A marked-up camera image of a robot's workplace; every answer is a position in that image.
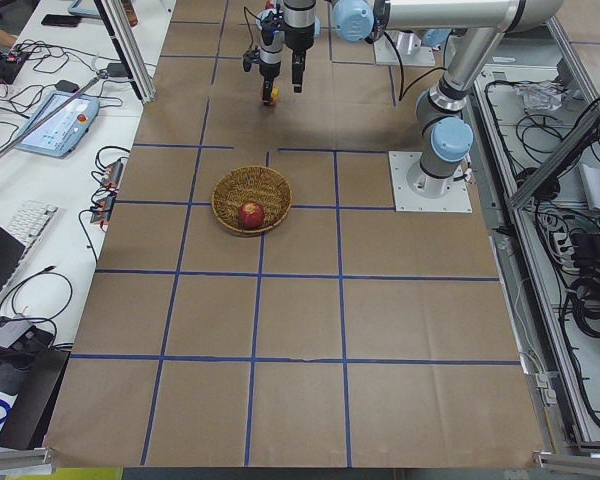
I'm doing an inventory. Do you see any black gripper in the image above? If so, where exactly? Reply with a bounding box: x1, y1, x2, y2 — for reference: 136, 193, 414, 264
284, 23, 314, 93
259, 45, 300, 104

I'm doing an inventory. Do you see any red yellow apple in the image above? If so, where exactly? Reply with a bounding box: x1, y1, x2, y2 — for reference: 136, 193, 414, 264
263, 86, 279, 107

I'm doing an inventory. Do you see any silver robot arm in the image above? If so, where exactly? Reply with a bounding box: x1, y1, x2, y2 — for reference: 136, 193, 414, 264
331, 0, 563, 198
257, 1, 284, 106

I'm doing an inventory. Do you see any woven wicker basket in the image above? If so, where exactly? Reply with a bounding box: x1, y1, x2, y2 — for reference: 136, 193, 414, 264
211, 166, 292, 236

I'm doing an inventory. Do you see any dark red basket apple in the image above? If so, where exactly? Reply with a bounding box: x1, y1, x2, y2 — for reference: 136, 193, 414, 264
238, 201, 265, 230

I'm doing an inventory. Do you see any teach pendant tablet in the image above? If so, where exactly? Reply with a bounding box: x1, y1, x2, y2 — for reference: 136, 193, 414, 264
16, 90, 100, 158

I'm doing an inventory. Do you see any black smartphone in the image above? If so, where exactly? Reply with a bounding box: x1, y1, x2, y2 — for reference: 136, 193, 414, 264
41, 14, 81, 28

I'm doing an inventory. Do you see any white keyboard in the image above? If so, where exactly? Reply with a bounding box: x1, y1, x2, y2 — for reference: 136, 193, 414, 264
6, 200, 59, 255

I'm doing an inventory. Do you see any black box on desk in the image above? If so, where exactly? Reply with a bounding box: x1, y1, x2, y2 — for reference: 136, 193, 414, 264
0, 350, 70, 450

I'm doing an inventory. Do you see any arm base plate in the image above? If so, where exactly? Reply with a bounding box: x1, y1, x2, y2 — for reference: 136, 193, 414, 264
373, 28, 451, 67
388, 151, 473, 214

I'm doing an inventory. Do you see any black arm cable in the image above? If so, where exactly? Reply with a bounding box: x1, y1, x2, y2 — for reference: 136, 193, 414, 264
383, 30, 449, 104

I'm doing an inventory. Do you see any aluminium frame post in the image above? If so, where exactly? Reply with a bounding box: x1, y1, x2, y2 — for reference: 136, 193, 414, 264
94, 0, 156, 104

